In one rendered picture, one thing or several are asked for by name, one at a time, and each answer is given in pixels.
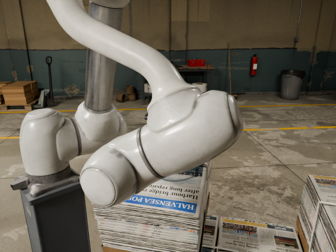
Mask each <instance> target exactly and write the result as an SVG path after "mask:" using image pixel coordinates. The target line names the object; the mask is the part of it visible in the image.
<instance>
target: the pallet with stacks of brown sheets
mask: <svg viewBox="0 0 336 252"><path fill-rule="evenodd" d="M39 96H40V92H39V89H38V82H37V81H17V82H13V81H0V112H4V111H32V110H33V105H37V104H38V103H39V99H40V97H39ZM9 106H24V108H25V109H9Z"/></svg>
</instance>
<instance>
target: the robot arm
mask: <svg viewBox="0 0 336 252"><path fill-rule="evenodd" d="M46 1H47V3H48V5H49V6H50V8H51V10H52V12H53V14H54V16H55V18H56V19H57V21H58V23H59V24H60V25H61V27H62V28H63V29H64V30H65V32H66V33H67V34H68V35H69V36H71V37H72V38H73V39H74V40H75V41H77V42H78V43H80V44H82V45H83V46H85V47H87V54H86V75H85V95H84V102H82V103H81V104H80V105H79V106H78V108H77V111H76V113H75V115H74V117H71V118H65V117H64V116H63V114H62V113H60V112H59V111H57V110H54V109H51V108H42V109H37V110H33V111H31V112H29V113H27V114H26V116H25V118H24V119H23V121H22V124H21V127H20V133H19V144H20V152H21V157H22V161H23V164H24V168H25V173H24V174H21V175H20V176H19V177H18V180H16V181H14V182H12V183H11V184H10V186H11V188H12V190H13V191H15V190H20V189H26V188H27V189H28V190H29V193H30V197H32V198H35V197H38V196H40V195H42V194H44V193H47V192H50V191H52V190H55V189H58V188H61V187H64V186H67V185H69V184H73V183H78V182H80V184H81V187H82V189H83V191H84V193H85V195H86V196H87V198H88V199H89V200H90V201H91V202H92V203H93V204H95V205H97V206H99V207H103V208H108V207H112V206H115V205H118V204H120V203H123V202H125V201H127V200H128V199H130V198H131V197H132V196H133V195H136V194H138V193H140V192H141V191H143V190H144V189H145V188H147V187H148V186H150V185H152V184H153V183H155V182H157V181H159V180H161V179H163V178H166V177H168V176H171V175H174V174H179V173H183V172H186V171H188V170H191V169H193V168H196V167H198V166H200V165H202V164H204V163H206V162H208V161H210V160H212V159H214V158H215V157H217V156H218V155H220V154H221V153H223V152H224V151H226V150H227V149H228V148H230V147H231V146H232V145H233V144H234V143H235V142H236V141H237V139H238V138H239V136H240V135H241V133H242V131H243V128H244V125H243V120H242V116H241V113H240V109H239V106H238V104H237V101H236V99H235V98H234V96H232V95H230V94H228V93H227V92H224V91H219V90H210V91H207V92H205V93H203V92H201V90H200V88H199V87H198V86H194V85H190V84H188V83H186V82H185V81H184V79H183V78H182V76H181V75H180V73H179V72H178V71H177V69H176V68H175V67H174V65H173V64H172V63H171V62H170V61H169V60H168V59H167V58H166V57H165V56H164V55H163V54H161V53H160V52H159V51H157V50H156V49H154V48H153V47H151V46H149V45H147V44H145V43H143V42H141V41H139V40H137V39H135V38H133V37H131V36H129V35H127V34H125V33H123V32H121V28H122V19H123V11H124V8H125V7H126V6H127V5H128V3H129V2H130V0H89V13H87V12H86V10H85V8H84V5H83V0H46ZM117 62H118V63H120V64H122V65H125V66H127V67H129V68H131V69H133V70H135V71H137V72H138V73H140V74H141V75H142V76H144V77H145V79H146V80H147V81H148V83H149V85H150V88H151V91H152V99H151V102H150V104H149V105H148V107H147V112H148V113H147V114H146V115H145V116H144V119H145V120H147V124H146V125H144V126H142V127H140V128H138V129H136V130H134V131H131V132H129V133H127V124H126V121H125V119H124V117H123V116H122V115H121V114H120V113H119V112H118V111H117V109H116V107H115V106H114V105H113V104H112V99H113V91H114V83H115V74H116V66H117ZM89 154H92V156H91V157H90V158H89V159H88V160H87V162H86V163H85V165H84V167H83V168H82V170H81V173H80V175H77V174H75V173H74V172H73V171H72V170H71V167H70V163H69V161H70V160H72V159H74V158H75V157H77V156H83V155H89Z"/></svg>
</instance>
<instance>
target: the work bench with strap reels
mask: <svg viewBox="0 0 336 252"><path fill-rule="evenodd" d="M179 66H182V67H176V66H174V67H175V68H176V69H177V71H178V72H201V71H205V81H204V83H197V82H196V83H192V84H190V83H188V84H189V85H192V86H197V87H199V89H200V90H201V92H202V93H205V92H208V90H207V74H208V71H211V76H210V91H211V90H213V74H214V69H215V67H213V66H212V67H207V65H206V61H205V59H199V58H195V59H188V60H187V65H179ZM145 97H152V90H151V87H150V84H149V83H145V82H144V76H143V75H142V101H143V104H142V105H146V104H145V100H146V99H145Z"/></svg>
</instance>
